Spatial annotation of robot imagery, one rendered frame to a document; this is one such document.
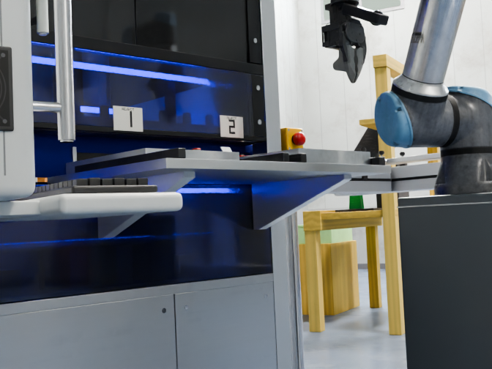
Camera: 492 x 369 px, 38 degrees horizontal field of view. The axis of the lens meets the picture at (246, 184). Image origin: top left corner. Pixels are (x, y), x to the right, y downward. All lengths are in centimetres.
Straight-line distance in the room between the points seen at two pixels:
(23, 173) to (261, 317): 116
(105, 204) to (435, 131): 75
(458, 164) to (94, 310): 88
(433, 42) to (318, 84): 933
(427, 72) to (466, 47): 868
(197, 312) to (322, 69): 905
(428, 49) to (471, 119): 19
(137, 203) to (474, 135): 78
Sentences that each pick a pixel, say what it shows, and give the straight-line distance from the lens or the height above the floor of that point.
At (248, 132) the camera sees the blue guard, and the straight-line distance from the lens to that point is 203.
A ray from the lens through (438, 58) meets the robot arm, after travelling 147.
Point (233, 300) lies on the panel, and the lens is 196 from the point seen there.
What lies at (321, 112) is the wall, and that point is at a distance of 1069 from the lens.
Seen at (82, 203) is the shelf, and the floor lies 79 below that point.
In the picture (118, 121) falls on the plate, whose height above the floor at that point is 101.
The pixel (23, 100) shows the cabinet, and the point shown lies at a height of 93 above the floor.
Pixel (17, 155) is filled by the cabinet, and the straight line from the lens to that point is 101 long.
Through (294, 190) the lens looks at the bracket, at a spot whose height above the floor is 83.
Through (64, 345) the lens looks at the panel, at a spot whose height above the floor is 49.
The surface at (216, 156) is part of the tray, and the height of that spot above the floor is 90.
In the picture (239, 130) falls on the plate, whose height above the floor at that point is 101.
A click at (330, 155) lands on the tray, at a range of 169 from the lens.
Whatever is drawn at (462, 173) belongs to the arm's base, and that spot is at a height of 83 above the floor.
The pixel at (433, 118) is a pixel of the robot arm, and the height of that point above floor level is 95.
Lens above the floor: 75
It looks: 3 degrees up
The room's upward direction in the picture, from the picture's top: 3 degrees counter-clockwise
